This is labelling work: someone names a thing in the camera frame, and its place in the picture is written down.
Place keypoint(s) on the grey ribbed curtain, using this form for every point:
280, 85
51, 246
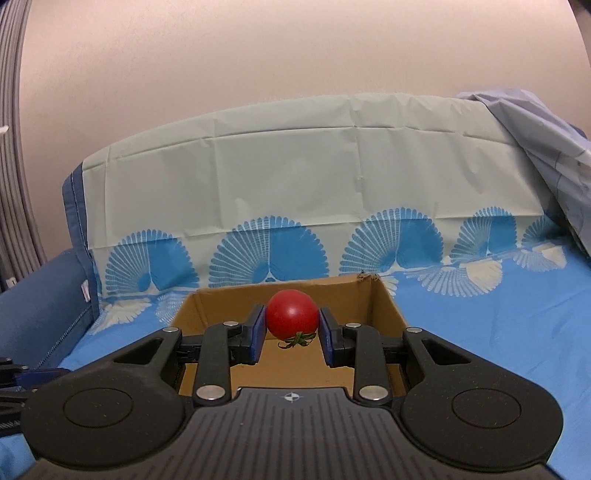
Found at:
21, 249

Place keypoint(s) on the blue fan-pattern cloth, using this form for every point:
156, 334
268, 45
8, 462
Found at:
432, 195

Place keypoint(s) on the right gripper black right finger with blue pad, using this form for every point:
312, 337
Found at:
454, 405

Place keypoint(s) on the dark blue sofa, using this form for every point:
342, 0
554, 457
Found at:
46, 314

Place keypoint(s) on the red tomato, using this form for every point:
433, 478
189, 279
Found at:
292, 317

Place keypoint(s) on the brown cardboard box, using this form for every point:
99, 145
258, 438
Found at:
360, 298

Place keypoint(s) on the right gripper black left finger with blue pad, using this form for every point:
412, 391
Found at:
132, 403

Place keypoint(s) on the light blue crumpled cloth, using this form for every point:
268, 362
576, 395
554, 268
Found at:
559, 151

